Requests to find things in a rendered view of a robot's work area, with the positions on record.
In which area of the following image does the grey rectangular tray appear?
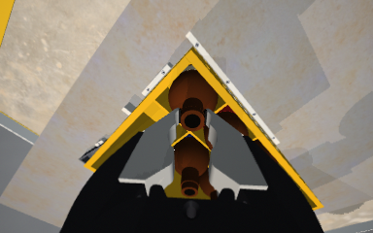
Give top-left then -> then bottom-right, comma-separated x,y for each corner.
79,138 -> 109,164

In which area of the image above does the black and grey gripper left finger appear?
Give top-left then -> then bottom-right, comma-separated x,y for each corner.
59,108 -> 182,233

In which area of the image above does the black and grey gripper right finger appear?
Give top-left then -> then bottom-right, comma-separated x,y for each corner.
204,109 -> 324,233

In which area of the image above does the brown glass bottle with beige label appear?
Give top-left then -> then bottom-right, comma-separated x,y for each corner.
168,64 -> 219,131

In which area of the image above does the yellow crate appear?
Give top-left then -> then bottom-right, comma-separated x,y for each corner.
85,49 -> 323,211

